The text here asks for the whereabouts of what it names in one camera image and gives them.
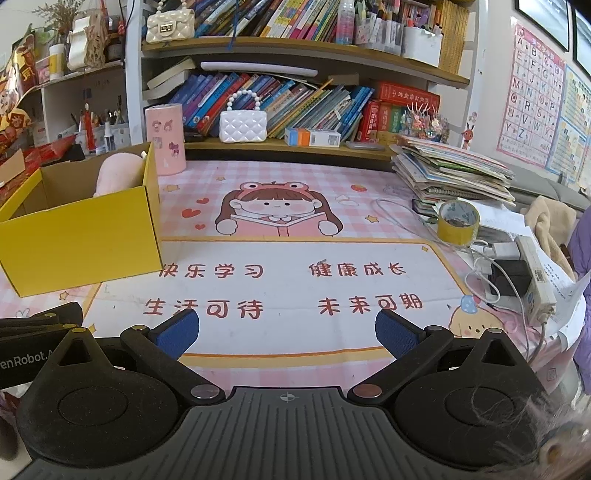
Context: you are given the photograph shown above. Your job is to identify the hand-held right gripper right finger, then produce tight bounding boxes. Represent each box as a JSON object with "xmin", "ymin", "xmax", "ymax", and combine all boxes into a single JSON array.
[{"xmin": 348, "ymin": 308, "xmax": 541, "ymax": 404}]

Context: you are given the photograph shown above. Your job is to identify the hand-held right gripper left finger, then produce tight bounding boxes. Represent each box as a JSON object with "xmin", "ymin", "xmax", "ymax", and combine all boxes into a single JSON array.
[{"xmin": 46, "ymin": 308, "xmax": 221, "ymax": 406}]

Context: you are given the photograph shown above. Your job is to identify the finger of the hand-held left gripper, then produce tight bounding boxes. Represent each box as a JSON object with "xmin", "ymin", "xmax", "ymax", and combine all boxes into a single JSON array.
[{"xmin": 0, "ymin": 302, "xmax": 84, "ymax": 340}]

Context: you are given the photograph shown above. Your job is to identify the yellow cardboard box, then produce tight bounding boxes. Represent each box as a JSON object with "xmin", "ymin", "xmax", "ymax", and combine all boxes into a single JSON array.
[{"xmin": 0, "ymin": 142, "xmax": 163, "ymax": 297}]

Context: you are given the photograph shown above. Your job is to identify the large pink plush toy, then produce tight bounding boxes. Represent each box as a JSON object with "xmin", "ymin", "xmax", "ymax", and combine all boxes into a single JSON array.
[{"xmin": 92, "ymin": 152, "xmax": 148, "ymax": 198}]

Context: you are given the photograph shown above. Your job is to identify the yellow tape roll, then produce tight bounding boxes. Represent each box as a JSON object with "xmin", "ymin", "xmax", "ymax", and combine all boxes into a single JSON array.
[{"xmin": 436, "ymin": 200, "xmax": 481, "ymax": 244}]

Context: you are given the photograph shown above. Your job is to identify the black power adapter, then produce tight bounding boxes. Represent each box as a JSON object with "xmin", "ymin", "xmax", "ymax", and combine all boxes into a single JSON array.
[{"xmin": 489, "ymin": 259, "xmax": 532, "ymax": 298}]

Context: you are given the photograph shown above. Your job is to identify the white power adapter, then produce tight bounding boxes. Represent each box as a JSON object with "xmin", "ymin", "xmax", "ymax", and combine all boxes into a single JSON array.
[{"xmin": 478, "ymin": 242, "xmax": 522, "ymax": 273}]

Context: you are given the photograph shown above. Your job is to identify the white power strip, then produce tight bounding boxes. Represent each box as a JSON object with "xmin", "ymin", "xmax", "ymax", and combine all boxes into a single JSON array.
[{"xmin": 515, "ymin": 235, "xmax": 557, "ymax": 324}]

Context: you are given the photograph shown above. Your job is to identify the brown cardboard sheet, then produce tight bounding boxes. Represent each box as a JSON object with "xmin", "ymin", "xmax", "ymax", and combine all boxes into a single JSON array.
[{"xmin": 0, "ymin": 150, "xmax": 26, "ymax": 185}]

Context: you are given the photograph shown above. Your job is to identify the red festive paper sheets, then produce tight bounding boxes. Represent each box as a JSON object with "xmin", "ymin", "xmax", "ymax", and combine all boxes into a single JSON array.
[{"xmin": 0, "ymin": 141, "xmax": 77, "ymax": 195}]

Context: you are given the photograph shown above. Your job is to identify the stack of booklets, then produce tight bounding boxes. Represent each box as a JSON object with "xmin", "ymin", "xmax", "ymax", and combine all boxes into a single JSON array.
[{"xmin": 390, "ymin": 135, "xmax": 517, "ymax": 215}]

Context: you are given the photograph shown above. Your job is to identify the beige towel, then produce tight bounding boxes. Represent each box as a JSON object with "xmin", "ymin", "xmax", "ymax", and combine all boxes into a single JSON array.
[{"xmin": 524, "ymin": 196, "xmax": 578, "ymax": 282}]

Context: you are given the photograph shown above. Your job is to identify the pink cartoon box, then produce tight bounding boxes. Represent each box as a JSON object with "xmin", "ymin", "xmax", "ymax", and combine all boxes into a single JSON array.
[{"xmin": 144, "ymin": 104, "xmax": 187, "ymax": 176}]

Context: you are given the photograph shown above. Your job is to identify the purple jacket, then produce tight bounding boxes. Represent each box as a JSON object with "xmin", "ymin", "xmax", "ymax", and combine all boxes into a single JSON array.
[{"xmin": 567, "ymin": 217, "xmax": 591, "ymax": 384}]

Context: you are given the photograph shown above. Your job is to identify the red tassel figure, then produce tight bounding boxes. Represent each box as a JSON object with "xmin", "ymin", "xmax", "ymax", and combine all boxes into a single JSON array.
[{"xmin": 81, "ymin": 104, "xmax": 95, "ymax": 155}]

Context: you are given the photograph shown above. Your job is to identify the white brush holder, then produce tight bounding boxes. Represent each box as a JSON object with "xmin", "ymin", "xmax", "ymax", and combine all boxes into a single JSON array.
[{"xmin": 74, "ymin": 97, "xmax": 131, "ymax": 153}]

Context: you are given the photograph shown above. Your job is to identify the red upright dictionaries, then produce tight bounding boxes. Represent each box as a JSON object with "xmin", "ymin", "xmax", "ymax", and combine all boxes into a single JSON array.
[{"xmin": 360, "ymin": 99, "xmax": 407, "ymax": 141}]

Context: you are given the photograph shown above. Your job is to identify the colourful figurine cluster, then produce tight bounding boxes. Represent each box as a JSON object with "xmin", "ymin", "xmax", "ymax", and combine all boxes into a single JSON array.
[{"xmin": 401, "ymin": 104, "xmax": 450, "ymax": 141}]

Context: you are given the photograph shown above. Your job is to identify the orange white carton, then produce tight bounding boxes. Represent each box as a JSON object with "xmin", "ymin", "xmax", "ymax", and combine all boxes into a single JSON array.
[{"xmin": 284, "ymin": 128, "xmax": 341, "ymax": 147}]

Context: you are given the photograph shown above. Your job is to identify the white quilted handbag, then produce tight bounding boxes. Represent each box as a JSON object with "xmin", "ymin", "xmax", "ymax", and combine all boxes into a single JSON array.
[{"xmin": 219, "ymin": 90, "xmax": 269, "ymax": 144}]

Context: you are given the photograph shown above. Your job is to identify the white cubby shelf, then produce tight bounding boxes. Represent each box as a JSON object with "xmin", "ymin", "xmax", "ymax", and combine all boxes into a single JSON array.
[{"xmin": 39, "ymin": 62, "xmax": 130, "ymax": 153}]

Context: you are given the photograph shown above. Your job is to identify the red flat dictionary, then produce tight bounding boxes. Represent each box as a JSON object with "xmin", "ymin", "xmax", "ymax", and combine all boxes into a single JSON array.
[{"xmin": 376, "ymin": 82, "xmax": 441, "ymax": 109}]

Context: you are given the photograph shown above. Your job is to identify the thick paperback book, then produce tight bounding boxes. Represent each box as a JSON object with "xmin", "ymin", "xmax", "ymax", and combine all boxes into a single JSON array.
[
  {"xmin": 147, "ymin": 58, "xmax": 197, "ymax": 90},
  {"xmin": 142, "ymin": 78, "xmax": 185, "ymax": 102}
]

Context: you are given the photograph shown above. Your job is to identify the row of blue leaning books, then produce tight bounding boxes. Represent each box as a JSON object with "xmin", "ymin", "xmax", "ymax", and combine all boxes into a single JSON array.
[{"xmin": 168, "ymin": 71, "xmax": 375, "ymax": 139}]

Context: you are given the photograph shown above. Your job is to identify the white rolled paper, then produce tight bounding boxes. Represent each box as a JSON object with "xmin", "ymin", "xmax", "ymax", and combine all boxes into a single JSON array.
[{"xmin": 199, "ymin": 61, "xmax": 319, "ymax": 77}]

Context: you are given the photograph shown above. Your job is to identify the patterned gift bag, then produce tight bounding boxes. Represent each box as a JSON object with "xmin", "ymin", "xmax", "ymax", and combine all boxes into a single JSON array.
[{"xmin": 83, "ymin": 11, "xmax": 109, "ymax": 68}]

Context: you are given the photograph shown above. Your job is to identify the white pen box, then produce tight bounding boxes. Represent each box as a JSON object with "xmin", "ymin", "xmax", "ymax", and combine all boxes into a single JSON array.
[{"xmin": 403, "ymin": 25, "xmax": 441, "ymax": 68}]

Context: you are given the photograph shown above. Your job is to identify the wooden bookshelf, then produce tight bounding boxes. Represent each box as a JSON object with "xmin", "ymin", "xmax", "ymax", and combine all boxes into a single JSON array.
[{"xmin": 124, "ymin": 0, "xmax": 481, "ymax": 162}]

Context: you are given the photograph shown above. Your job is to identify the clear pen organiser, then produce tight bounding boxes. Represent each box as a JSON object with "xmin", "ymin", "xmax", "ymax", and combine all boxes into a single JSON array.
[{"xmin": 355, "ymin": 0, "xmax": 404, "ymax": 56}]

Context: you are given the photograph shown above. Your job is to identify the row of yellow thin books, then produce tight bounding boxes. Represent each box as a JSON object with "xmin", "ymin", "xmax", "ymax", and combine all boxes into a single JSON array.
[{"xmin": 436, "ymin": 0, "xmax": 469, "ymax": 75}]

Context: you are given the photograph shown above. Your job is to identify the cream quilted handbag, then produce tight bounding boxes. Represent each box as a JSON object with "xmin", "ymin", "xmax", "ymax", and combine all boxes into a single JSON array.
[{"xmin": 146, "ymin": 0, "xmax": 195, "ymax": 44}]

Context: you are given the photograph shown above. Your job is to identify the dried flower bouquet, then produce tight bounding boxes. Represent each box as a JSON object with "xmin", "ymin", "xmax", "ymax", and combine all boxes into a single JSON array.
[{"xmin": 37, "ymin": 0, "xmax": 86, "ymax": 33}]

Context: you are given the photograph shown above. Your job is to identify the pastel glitter bottle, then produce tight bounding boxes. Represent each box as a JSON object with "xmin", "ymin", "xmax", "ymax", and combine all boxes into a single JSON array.
[{"xmin": 337, "ymin": 0, "xmax": 356, "ymax": 44}]

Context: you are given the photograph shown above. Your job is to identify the row of colourful upright books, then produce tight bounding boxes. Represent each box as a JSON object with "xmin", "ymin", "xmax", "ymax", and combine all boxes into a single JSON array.
[{"xmin": 194, "ymin": 0, "xmax": 342, "ymax": 40}]

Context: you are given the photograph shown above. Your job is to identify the black framed screen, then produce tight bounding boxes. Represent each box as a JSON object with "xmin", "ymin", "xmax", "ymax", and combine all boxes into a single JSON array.
[{"xmin": 515, "ymin": 0, "xmax": 571, "ymax": 51}]

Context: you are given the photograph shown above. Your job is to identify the white cable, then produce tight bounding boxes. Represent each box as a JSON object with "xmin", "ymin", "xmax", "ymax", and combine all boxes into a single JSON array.
[{"xmin": 372, "ymin": 198, "xmax": 495, "ymax": 298}]

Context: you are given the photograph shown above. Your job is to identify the deer wall sticker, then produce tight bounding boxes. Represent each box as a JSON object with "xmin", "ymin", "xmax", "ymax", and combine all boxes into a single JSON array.
[{"xmin": 462, "ymin": 111, "xmax": 478, "ymax": 151}]

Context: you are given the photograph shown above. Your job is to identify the blue chart wall poster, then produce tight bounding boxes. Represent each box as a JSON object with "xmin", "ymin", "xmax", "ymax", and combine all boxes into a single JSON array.
[{"xmin": 547, "ymin": 65, "xmax": 591, "ymax": 185}]

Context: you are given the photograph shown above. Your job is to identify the alphabet wall poster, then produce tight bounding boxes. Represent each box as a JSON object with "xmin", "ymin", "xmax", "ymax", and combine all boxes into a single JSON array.
[{"xmin": 496, "ymin": 16, "xmax": 566, "ymax": 169}]

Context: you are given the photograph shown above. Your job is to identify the blue cord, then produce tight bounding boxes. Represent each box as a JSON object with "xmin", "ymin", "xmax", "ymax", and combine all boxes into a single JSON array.
[{"xmin": 226, "ymin": 0, "xmax": 243, "ymax": 51}]

